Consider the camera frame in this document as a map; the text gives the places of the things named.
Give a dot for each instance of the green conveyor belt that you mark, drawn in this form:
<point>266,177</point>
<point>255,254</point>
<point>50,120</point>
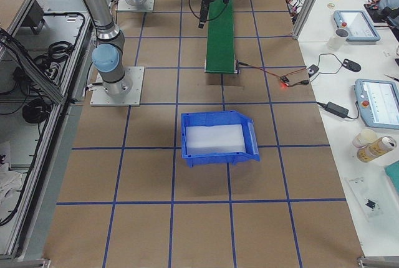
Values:
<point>220,56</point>

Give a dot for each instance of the far teach pendant tablet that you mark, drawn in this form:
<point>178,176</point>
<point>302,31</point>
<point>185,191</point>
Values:
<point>357,24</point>

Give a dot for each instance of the teach pendant tablet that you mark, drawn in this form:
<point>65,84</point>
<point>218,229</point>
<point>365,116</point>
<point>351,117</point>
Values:
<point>357,24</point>
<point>378,103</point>

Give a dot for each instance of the white mug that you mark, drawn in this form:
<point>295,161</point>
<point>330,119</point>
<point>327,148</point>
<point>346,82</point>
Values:
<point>338,39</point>

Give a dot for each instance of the drink can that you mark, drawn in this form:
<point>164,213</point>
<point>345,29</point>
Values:
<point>376,149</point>

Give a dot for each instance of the aluminium frame post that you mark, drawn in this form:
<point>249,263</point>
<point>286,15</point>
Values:
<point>302,18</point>

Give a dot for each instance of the blue plastic bin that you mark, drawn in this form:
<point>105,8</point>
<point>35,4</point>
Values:
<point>217,137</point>

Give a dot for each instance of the near teach pendant tablet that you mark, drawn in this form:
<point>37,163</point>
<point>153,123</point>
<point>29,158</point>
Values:
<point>378,103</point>

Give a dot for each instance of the paper cup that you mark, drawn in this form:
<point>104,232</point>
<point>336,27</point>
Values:
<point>365,137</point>

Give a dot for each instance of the black power adapter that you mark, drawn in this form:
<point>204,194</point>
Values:
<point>334,109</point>

